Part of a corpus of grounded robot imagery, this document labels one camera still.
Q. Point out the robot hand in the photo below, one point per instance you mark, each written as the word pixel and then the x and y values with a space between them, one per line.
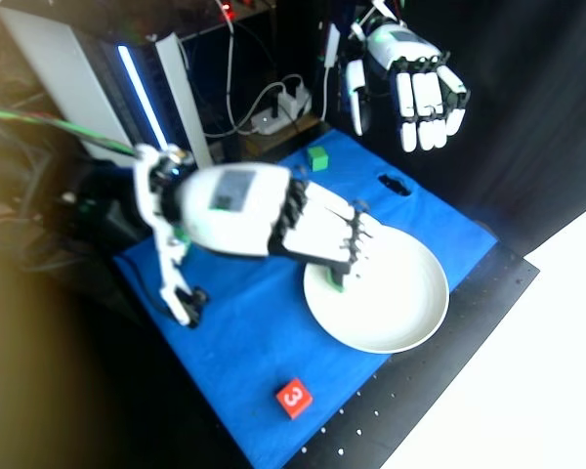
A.
pixel 420 93
pixel 234 215

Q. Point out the green block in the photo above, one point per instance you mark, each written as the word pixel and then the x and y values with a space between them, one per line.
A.
pixel 336 283

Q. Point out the white round plate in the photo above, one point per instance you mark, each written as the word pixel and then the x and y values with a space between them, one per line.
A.
pixel 395 303

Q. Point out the wooden shelf board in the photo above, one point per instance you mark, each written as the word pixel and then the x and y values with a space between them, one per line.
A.
pixel 293 137

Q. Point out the white slim adapter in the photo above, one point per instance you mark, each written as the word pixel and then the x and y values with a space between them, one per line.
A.
pixel 332 46

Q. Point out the green cube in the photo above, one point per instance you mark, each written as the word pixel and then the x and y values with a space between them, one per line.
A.
pixel 317 158

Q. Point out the white power strip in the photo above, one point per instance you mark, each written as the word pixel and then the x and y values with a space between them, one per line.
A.
pixel 273 122

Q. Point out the blue cloth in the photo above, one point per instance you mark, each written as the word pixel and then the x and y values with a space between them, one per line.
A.
pixel 254 342

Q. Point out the red number cube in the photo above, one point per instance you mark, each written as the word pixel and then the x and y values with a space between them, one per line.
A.
pixel 284 396

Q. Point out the white computer tower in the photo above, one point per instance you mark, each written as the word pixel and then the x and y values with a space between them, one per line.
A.
pixel 68 73

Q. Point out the black perforated board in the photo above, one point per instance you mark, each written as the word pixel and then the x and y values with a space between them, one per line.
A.
pixel 444 371

